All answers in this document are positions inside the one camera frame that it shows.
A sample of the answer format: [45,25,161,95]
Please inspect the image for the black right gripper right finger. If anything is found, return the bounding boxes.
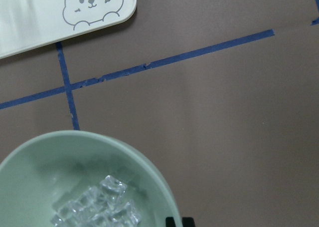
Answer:
[182,217,195,227]

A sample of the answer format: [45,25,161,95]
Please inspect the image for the cream bear serving tray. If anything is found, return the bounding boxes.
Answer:
[0,0,137,58]

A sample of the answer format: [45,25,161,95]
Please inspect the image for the pile of ice cubes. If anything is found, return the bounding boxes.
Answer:
[50,175,142,227]

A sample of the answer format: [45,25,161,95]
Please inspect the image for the mint green bowl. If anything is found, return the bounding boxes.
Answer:
[0,130,182,227]

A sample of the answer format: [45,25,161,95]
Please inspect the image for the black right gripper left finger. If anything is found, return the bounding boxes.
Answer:
[165,217,176,227]

